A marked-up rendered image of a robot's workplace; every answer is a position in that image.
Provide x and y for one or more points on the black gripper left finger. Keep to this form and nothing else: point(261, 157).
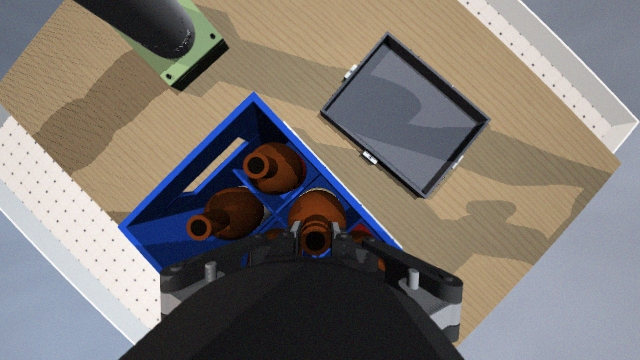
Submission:
point(180, 280)

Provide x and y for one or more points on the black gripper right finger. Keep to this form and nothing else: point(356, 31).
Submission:
point(438, 292)

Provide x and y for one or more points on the blue crate with dividers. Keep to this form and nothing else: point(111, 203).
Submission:
point(158, 223)

